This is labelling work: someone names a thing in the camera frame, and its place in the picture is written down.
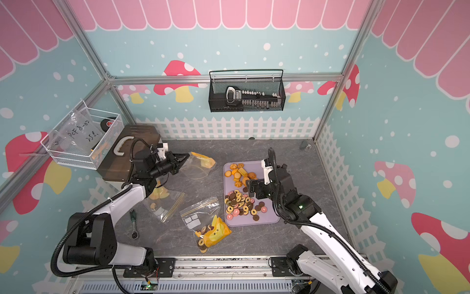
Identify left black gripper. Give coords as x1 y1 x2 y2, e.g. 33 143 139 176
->
148 151 188 179

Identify black mesh wall basket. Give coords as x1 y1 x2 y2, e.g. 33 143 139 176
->
208 69 286 113

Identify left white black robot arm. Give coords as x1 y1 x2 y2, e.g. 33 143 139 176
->
50 138 190 278

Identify brown lidded storage box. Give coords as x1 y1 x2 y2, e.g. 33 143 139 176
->
97 124 161 183

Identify rectangular yellow biscuit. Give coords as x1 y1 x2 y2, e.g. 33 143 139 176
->
238 168 248 177

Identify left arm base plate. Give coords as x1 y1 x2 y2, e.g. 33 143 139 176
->
123 257 176 278

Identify lilac plastic tray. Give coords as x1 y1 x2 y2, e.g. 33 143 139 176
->
223 160 280 227

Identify socket wrench set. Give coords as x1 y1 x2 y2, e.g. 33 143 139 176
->
225 86 283 109

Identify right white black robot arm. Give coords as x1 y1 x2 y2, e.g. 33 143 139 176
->
248 148 398 294

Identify pile of small ring cookies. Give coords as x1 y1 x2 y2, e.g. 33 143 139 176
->
224 187 269 226

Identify ziploc bag with cookies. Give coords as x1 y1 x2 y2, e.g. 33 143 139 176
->
180 152 216 180
143 187 187 223
180 197 232 254

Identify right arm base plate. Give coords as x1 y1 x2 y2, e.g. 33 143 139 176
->
268 256 314 279

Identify small clear object in corner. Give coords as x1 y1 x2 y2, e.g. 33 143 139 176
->
299 140 312 150

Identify aluminium front rail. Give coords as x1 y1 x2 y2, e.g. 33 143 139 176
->
67 254 379 294

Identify white wire wall basket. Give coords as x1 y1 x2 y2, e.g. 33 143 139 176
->
40 100 124 170

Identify clear labelled plastic bag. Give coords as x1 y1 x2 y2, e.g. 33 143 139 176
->
59 109 104 156

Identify black tape roll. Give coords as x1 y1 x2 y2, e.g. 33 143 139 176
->
100 117 116 132

